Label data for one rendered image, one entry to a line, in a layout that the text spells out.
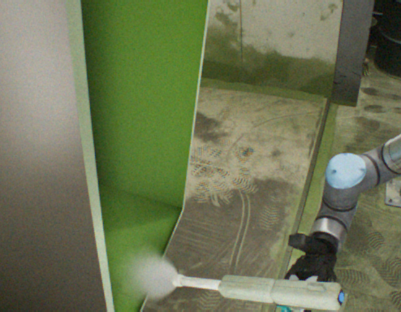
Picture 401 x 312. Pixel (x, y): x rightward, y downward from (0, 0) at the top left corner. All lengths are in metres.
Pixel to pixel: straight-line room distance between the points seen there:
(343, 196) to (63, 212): 0.66
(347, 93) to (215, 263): 1.57
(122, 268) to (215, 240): 0.80
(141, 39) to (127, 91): 0.18
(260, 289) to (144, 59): 0.67
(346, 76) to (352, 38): 0.27
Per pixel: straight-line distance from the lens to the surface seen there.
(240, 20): 2.74
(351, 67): 2.72
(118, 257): 1.17
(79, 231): 0.61
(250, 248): 1.84
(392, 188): 2.27
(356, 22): 2.60
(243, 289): 0.92
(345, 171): 0.96
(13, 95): 0.48
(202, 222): 1.95
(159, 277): 1.12
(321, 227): 1.00
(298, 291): 0.85
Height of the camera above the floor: 1.52
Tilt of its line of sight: 40 degrees down
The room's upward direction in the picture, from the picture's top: 6 degrees counter-clockwise
